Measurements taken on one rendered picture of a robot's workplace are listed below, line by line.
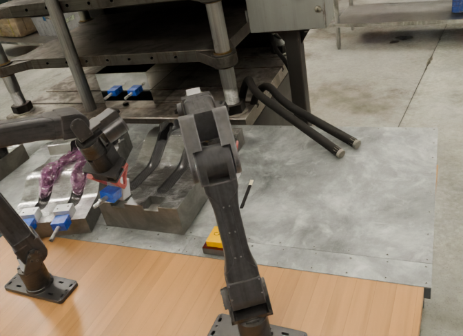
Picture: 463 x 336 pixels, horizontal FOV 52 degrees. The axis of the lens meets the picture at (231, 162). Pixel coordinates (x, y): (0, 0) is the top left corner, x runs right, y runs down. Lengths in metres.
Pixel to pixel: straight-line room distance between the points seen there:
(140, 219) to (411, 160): 0.81
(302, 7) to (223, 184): 1.09
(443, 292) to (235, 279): 1.41
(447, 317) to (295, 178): 0.96
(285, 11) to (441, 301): 1.31
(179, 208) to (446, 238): 1.50
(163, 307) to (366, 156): 0.77
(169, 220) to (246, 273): 0.44
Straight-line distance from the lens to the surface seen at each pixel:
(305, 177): 1.44
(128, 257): 1.31
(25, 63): 2.50
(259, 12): 1.88
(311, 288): 1.11
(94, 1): 2.13
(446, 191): 2.75
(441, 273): 2.29
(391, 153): 1.53
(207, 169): 0.85
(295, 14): 1.84
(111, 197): 1.31
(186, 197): 1.31
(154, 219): 1.33
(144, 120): 2.11
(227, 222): 0.87
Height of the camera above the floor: 1.60
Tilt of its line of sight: 31 degrees down
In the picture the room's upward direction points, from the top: 12 degrees counter-clockwise
